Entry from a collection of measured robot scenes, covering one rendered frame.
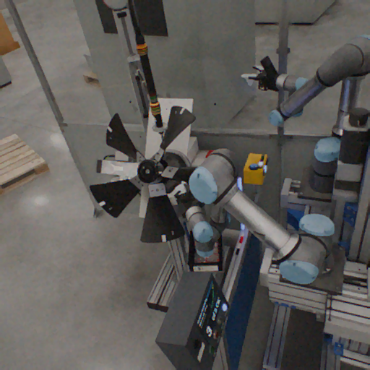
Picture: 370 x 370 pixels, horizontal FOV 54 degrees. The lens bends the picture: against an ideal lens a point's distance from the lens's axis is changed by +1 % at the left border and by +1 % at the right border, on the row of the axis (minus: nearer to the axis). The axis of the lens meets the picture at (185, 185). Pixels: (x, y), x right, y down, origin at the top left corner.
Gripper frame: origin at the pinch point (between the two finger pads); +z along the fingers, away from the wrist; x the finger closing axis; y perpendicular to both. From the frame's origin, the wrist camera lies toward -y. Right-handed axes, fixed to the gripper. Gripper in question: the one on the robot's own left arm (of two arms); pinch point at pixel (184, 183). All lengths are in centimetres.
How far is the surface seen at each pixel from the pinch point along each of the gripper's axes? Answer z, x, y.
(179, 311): -67, -8, 20
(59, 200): 183, 106, 113
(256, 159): 15.5, 15.2, -42.4
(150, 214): 1.8, 11.0, 20.8
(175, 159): 24.8, 1.8, -1.5
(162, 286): 33, 107, 37
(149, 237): -4.9, 18.9, 25.3
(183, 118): 20.6, -21.6, -11.7
